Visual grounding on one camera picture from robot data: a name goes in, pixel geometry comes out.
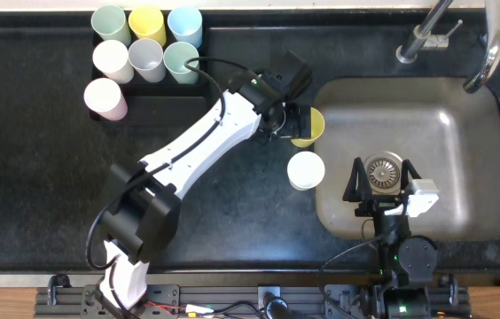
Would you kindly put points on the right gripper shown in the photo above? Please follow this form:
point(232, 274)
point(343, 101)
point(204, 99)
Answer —
point(372, 207)

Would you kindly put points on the yellow cup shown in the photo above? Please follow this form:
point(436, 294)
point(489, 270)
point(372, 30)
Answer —
point(146, 24)
point(318, 126)

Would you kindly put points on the pink cup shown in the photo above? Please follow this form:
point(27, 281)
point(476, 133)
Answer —
point(104, 98)

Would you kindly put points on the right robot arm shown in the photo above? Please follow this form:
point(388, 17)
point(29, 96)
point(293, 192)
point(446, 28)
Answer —
point(417, 259)

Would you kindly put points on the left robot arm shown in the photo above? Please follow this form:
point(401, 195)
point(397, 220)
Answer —
point(205, 142)

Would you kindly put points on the steel sink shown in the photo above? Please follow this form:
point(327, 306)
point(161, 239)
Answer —
point(454, 155)

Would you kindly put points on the white cup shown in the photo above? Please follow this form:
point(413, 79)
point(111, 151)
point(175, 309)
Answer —
point(111, 59)
point(306, 170)

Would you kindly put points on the steel tap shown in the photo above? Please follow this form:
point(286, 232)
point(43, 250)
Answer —
point(496, 44)

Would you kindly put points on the black tray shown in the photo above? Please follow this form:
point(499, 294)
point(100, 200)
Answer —
point(203, 88)

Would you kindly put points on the green cup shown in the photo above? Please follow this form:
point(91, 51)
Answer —
point(109, 23)
point(177, 62)

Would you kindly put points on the blue cup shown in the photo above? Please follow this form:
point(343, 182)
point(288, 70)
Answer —
point(185, 25)

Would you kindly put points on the grey cup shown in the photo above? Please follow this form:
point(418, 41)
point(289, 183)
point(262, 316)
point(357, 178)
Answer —
point(146, 58)

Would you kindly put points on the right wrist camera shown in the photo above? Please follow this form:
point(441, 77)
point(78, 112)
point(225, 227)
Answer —
point(423, 197)

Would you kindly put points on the mounting rail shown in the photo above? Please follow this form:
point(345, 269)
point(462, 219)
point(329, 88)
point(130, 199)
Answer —
point(232, 294)

